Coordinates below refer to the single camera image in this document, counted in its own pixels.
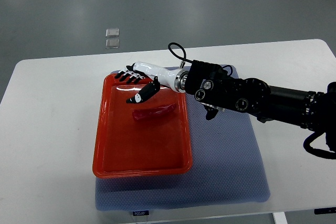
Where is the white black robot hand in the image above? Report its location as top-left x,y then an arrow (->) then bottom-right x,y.
114,62 -> 187,104

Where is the red pepper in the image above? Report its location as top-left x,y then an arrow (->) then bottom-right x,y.
132,103 -> 176,121

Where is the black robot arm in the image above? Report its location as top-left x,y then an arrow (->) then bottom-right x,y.
115,60 -> 335,159

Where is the red plastic tray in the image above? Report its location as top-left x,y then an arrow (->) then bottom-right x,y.
92,74 -> 193,179

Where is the lower metal floor plate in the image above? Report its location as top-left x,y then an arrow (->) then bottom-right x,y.
106,38 -> 120,49

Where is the metal floor plate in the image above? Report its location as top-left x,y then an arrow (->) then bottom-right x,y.
106,38 -> 120,49
106,28 -> 119,38

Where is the upper metal floor plate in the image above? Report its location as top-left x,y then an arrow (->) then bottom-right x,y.
106,28 -> 119,38

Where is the blue mesh mat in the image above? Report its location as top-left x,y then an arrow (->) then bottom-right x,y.
96,95 -> 270,211

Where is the white table leg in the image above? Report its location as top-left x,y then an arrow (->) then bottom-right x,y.
272,212 -> 288,224

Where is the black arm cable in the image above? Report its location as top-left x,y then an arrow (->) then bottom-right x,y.
303,131 -> 336,159

